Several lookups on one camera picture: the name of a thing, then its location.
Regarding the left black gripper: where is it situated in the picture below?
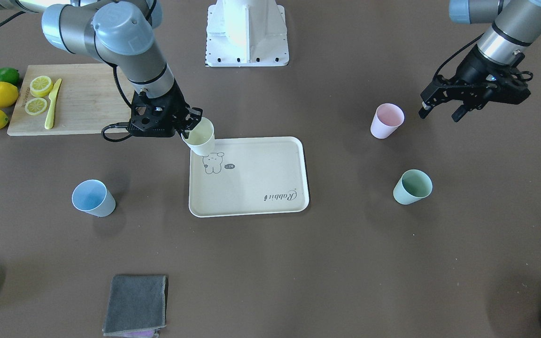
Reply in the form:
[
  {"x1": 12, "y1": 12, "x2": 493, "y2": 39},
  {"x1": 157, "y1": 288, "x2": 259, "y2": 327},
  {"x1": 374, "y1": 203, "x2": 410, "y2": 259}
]
[{"x1": 418, "y1": 46, "x2": 533, "y2": 123}]

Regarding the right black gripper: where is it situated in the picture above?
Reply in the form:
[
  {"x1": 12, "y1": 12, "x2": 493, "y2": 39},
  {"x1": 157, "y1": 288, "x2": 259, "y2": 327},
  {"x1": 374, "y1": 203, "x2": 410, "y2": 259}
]
[{"x1": 127, "y1": 81, "x2": 203, "y2": 139}]

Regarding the cream yellow cup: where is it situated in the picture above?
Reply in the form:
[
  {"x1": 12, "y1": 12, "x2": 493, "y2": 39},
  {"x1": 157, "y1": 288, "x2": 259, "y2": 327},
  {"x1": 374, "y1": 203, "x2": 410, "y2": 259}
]
[{"x1": 182, "y1": 117, "x2": 215, "y2": 157}]

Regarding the pink cup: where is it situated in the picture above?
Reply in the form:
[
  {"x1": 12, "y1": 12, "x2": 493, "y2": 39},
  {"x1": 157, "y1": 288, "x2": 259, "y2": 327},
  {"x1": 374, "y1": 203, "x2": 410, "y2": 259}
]
[{"x1": 370, "y1": 103, "x2": 405, "y2": 139}]

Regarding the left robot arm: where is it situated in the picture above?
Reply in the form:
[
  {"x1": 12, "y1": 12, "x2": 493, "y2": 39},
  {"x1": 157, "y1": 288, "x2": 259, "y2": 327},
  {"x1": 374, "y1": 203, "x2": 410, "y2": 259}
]
[{"x1": 419, "y1": 0, "x2": 541, "y2": 122}]

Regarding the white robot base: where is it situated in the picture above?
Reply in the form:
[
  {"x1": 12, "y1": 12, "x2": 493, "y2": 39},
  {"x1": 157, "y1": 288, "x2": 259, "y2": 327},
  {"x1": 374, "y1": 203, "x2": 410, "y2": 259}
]
[{"x1": 205, "y1": 0, "x2": 290, "y2": 67}]

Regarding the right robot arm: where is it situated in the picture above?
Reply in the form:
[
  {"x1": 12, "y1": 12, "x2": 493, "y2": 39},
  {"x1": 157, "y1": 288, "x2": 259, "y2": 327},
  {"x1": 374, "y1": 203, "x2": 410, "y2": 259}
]
[{"x1": 0, "y1": 0, "x2": 202, "y2": 140}]

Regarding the cream rabbit tray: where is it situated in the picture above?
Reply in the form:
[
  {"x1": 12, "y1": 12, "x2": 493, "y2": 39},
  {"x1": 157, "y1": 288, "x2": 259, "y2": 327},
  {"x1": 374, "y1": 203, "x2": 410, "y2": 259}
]
[{"x1": 188, "y1": 136, "x2": 310, "y2": 218}]

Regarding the green cup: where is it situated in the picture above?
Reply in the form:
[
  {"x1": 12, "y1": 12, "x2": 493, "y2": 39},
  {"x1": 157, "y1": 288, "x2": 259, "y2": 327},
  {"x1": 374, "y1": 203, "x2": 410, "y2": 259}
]
[{"x1": 393, "y1": 169, "x2": 433, "y2": 205}]

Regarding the wooden cutting board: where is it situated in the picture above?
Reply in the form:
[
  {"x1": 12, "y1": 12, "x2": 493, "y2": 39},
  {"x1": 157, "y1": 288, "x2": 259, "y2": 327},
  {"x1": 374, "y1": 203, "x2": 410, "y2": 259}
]
[{"x1": 7, "y1": 63, "x2": 131, "y2": 136}]

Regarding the blue cup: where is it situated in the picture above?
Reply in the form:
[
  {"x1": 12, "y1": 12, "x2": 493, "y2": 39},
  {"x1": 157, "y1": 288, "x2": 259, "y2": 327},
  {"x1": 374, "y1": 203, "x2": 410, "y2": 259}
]
[{"x1": 71, "y1": 179, "x2": 116, "y2": 217}]

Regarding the yellow plastic knife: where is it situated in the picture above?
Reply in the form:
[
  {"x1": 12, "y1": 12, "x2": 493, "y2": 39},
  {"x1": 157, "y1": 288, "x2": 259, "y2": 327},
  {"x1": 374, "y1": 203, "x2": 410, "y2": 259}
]
[{"x1": 44, "y1": 78, "x2": 62, "y2": 130}]

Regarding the lemon slice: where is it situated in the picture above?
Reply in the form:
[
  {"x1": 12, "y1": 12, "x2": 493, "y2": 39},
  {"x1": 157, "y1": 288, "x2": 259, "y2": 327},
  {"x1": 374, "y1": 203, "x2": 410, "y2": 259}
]
[
  {"x1": 29, "y1": 76, "x2": 54, "y2": 98},
  {"x1": 24, "y1": 98, "x2": 48, "y2": 116}
]

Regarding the green lime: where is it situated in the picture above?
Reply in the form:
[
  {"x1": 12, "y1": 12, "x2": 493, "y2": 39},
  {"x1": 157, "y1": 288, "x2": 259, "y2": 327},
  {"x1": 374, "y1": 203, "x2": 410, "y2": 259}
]
[{"x1": 0, "y1": 67, "x2": 21, "y2": 85}]

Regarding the grey folded cloth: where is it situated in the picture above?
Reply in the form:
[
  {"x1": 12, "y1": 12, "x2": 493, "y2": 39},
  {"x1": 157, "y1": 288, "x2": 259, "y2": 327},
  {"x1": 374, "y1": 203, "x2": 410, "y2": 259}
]
[{"x1": 102, "y1": 275, "x2": 167, "y2": 338}]

